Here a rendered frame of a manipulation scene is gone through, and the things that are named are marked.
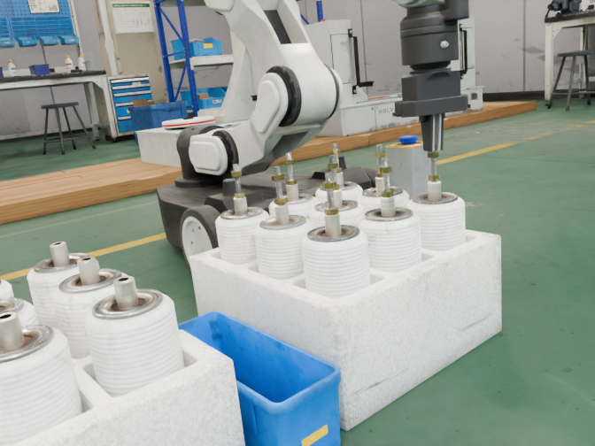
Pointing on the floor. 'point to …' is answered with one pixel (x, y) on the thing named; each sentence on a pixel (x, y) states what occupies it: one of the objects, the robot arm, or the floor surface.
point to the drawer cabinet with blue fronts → (124, 89)
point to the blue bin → (274, 384)
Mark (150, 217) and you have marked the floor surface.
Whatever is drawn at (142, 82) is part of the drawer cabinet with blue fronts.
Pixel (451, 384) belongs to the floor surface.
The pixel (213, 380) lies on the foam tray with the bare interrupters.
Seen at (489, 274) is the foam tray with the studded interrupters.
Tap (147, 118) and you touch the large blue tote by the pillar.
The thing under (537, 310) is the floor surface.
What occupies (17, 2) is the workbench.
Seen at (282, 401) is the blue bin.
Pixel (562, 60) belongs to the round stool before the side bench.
